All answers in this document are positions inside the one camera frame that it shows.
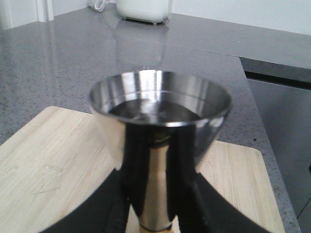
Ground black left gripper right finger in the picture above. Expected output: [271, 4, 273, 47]
[173, 168, 268, 233]

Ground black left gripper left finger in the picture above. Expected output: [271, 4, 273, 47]
[43, 169, 130, 233]

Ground steel double jigger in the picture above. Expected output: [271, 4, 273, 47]
[89, 70, 233, 232]

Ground wooden cutting board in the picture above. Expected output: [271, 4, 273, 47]
[0, 106, 284, 233]

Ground white kitchen appliance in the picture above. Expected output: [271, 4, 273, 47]
[116, 0, 173, 24]

